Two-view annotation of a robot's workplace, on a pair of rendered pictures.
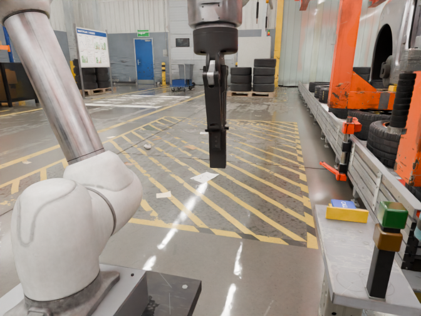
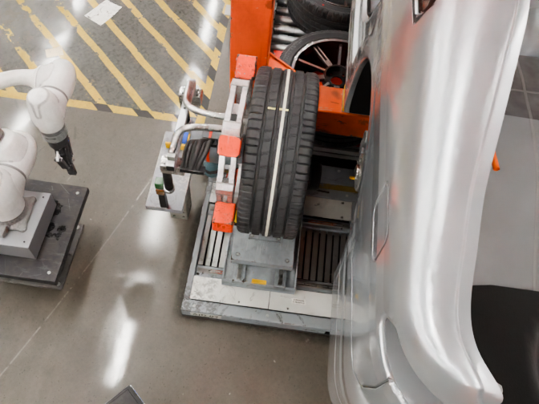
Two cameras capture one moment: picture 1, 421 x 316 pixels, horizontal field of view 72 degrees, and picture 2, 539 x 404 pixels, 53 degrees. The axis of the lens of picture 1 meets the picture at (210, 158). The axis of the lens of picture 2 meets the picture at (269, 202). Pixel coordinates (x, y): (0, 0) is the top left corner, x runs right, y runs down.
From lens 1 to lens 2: 193 cm
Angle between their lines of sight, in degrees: 43
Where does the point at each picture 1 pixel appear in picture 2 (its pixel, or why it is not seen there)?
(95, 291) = (26, 212)
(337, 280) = (150, 198)
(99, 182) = (10, 159)
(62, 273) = (10, 212)
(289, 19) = not seen: outside the picture
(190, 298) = (80, 200)
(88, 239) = (16, 195)
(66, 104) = not seen: outside the picture
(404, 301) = (176, 208)
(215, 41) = (56, 147)
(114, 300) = (37, 213)
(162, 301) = (64, 204)
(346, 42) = not seen: outside the picture
